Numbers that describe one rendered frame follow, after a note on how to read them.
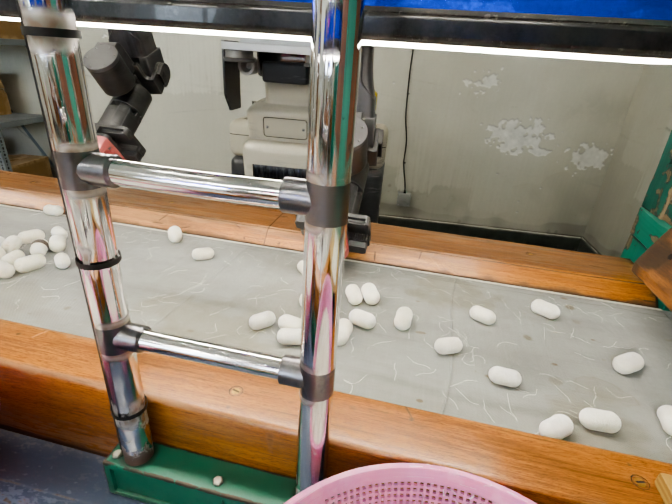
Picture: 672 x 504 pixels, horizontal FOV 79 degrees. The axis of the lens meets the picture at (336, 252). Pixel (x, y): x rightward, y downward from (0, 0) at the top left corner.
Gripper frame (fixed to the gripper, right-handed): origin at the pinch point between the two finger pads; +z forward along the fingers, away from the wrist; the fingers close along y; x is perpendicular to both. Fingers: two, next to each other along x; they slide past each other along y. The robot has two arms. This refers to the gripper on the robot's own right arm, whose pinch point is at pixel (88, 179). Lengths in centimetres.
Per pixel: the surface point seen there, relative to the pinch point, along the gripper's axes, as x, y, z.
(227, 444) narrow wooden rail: -17, 42, 31
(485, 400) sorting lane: -10, 63, 22
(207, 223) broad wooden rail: 6.1, 19.6, 1.6
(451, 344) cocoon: -8, 60, 17
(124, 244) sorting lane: 1.9, 10.0, 9.4
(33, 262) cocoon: -6.5, 5.2, 17.0
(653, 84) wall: 109, 157, -157
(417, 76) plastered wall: 117, 43, -158
